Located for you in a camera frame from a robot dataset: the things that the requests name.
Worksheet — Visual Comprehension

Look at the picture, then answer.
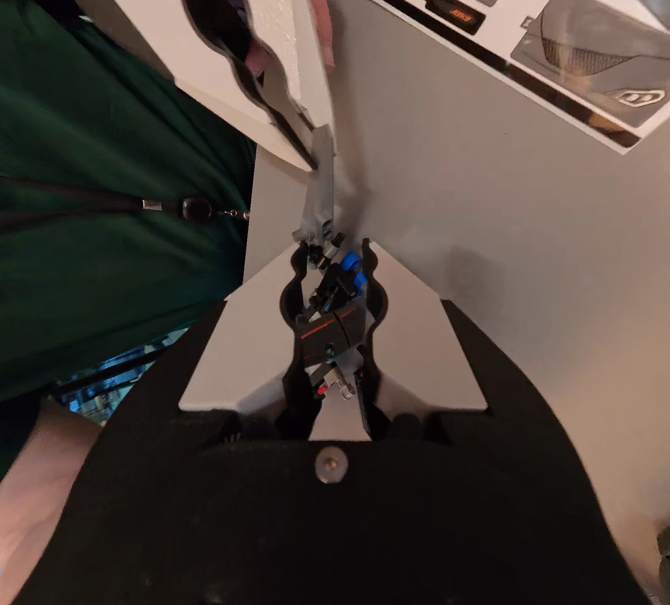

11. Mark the person's right forearm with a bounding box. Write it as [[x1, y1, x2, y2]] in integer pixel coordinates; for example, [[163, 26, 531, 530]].
[[0, 401, 108, 605]]

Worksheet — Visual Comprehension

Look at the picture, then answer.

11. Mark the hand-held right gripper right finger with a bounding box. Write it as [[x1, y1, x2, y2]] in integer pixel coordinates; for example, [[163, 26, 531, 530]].
[[361, 240, 487, 428]]

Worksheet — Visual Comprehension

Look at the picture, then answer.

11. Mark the black badge reel lanyard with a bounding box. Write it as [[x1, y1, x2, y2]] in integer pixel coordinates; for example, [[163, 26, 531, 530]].
[[0, 180, 251, 230]]

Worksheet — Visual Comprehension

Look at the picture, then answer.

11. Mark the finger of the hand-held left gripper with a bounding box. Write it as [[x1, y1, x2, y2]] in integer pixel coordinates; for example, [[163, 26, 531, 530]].
[[191, 0, 336, 133], [102, 0, 318, 173]]

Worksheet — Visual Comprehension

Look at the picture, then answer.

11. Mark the lego sticker sheet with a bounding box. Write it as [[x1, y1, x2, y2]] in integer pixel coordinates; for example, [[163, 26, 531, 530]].
[[365, 0, 670, 156]]

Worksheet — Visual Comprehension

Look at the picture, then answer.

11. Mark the grey lego wing panel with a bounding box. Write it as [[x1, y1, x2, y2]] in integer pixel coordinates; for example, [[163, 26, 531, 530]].
[[292, 125, 337, 246]]

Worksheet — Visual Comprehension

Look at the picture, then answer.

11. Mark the small black lego subassembly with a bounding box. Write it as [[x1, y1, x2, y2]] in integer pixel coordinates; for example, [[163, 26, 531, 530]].
[[293, 235, 371, 403]]

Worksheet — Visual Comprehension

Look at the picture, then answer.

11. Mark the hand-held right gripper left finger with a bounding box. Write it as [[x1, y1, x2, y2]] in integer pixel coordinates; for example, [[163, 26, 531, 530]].
[[179, 244, 315, 428]]

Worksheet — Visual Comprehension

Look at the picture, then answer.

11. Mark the person's left hand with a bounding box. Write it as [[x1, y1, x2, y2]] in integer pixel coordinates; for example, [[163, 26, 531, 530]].
[[306, 0, 337, 73]]

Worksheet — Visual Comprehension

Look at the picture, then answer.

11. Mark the green sweater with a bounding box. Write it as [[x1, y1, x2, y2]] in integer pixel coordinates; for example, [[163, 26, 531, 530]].
[[0, 0, 258, 477]]

